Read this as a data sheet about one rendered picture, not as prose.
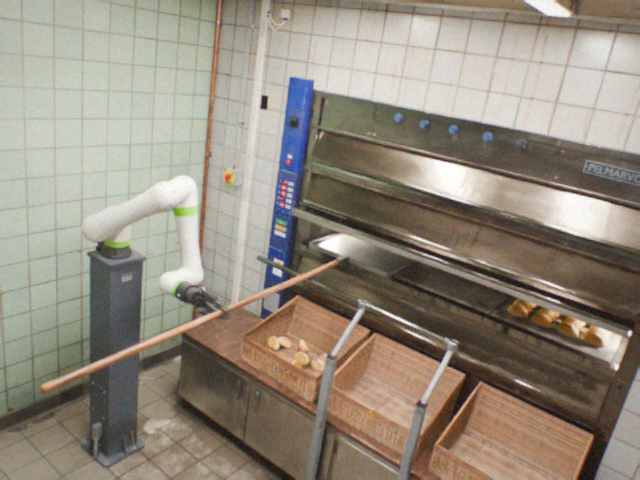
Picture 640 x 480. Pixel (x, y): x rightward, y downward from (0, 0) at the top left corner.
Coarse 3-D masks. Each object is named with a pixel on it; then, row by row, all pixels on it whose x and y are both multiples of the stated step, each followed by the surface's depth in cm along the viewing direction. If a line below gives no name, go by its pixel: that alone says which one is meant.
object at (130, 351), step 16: (320, 272) 284; (272, 288) 254; (240, 304) 236; (208, 320) 221; (160, 336) 202; (128, 352) 190; (80, 368) 177; (96, 368) 180; (48, 384) 167; (64, 384) 171
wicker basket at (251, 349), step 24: (288, 312) 327; (312, 312) 324; (264, 336) 315; (288, 336) 332; (312, 336) 322; (336, 336) 313; (360, 336) 304; (264, 360) 291; (288, 360) 307; (336, 360) 280; (288, 384) 283; (312, 384) 272
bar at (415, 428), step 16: (288, 272) 285; (368, 304) 258; (352, 320) 258; (400, 320) 248; (432, 336) 239; (336, 352) 251; (448, 352) 233; (432, 384) 228; (320, 400) 257; (320, 416) 258; (416, 416) 224; (320, 432) 261; (416, 432) 226; (320, 448) 267; (416, 448) 231
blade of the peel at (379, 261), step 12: (324, 240) 334; (336, 240) 338; (348, 240) 342; (324, 252) 316; (336, 252) 319; (348, 252) 321; (360, 252) 324; (372, 252) 327; (384, 252) 329; (360, 264) 303; (372, 264) 308; (384, 264) 310; (396, 264) 313; (408, 264) 315
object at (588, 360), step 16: (320, 256) 318; (368, 272) 299; (400, 288) 288; (416, 288) 284; (448, 304) 272; (480, 320) 263; (496, 320) 260; (528, 336) 250; (544, 336) 251; (560, 352) 242; (576, 352) 240; (592, 368) 235; (608, 368) 231
